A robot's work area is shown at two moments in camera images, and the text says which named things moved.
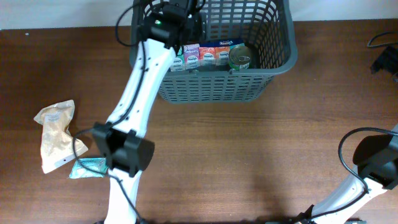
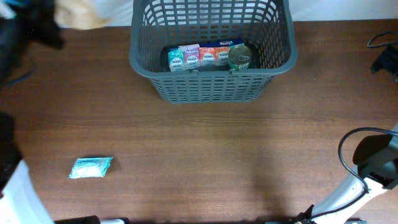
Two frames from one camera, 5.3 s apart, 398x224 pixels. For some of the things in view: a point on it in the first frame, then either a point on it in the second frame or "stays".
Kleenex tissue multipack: [208, 54] stays
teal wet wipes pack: [97, 163] stays
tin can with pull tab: [239, 58] stays
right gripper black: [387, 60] stays
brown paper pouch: [56, 142] → [78, 14]
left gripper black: [201, 23] → [40, 13]
